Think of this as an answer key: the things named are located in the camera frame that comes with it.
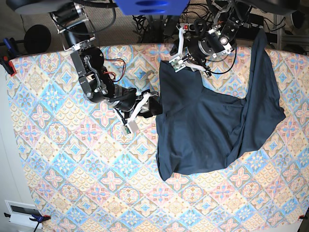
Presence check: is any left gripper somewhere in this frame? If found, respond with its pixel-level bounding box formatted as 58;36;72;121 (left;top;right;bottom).
186;38;217;64

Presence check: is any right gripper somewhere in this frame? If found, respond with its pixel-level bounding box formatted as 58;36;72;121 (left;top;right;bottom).
110;87;162;118

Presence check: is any dark navy t-shirt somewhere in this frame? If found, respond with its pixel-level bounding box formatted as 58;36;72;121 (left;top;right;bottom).
156;30;285;181

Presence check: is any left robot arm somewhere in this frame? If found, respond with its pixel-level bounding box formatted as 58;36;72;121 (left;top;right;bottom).
184;0;300;66

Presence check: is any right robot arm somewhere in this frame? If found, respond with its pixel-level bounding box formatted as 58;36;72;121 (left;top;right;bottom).
6;0;162;122

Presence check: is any white power strip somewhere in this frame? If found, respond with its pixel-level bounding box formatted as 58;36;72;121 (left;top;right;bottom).
180;23;195;31

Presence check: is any patterned colourful tablecloth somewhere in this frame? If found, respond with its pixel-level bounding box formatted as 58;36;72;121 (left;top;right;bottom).
5;50;309;232

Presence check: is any black round stool base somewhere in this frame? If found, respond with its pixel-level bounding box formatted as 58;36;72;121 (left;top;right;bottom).
24;25;51;54

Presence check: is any red black clamp upper left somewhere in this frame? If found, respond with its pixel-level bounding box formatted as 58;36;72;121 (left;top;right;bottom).
0;56;16;76

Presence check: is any blue clamp upper left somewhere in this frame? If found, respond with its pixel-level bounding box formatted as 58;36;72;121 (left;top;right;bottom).
0;38;16;53

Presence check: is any blue clamp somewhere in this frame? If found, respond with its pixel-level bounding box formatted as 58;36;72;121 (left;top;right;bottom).
3;213;51;232
0;38;16;53

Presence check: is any blue clamp lower left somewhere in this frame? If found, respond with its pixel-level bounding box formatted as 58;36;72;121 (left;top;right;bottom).
3;213;51;232

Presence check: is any red clamp lower right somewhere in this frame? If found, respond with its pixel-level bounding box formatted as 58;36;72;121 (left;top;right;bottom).
298;215;308;220

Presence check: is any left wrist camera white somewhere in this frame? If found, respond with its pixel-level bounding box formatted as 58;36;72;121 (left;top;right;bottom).
168;24;213;78

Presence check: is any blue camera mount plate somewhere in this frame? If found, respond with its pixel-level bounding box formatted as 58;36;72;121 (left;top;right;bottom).
114;0;189;15

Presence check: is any white wall outlet box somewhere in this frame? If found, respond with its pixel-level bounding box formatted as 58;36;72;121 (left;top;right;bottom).
5;200;40;229

